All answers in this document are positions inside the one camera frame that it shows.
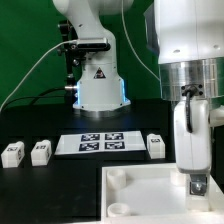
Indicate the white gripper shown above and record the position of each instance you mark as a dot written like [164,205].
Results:
[193,149]

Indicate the white square tabletop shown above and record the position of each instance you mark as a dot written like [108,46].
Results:
[153,194]

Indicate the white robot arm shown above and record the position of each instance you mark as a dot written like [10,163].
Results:
[188,36]

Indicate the white sheet with tags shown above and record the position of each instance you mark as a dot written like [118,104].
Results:
[100,142]

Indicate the black camera stand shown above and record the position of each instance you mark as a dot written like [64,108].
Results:
[67,33]

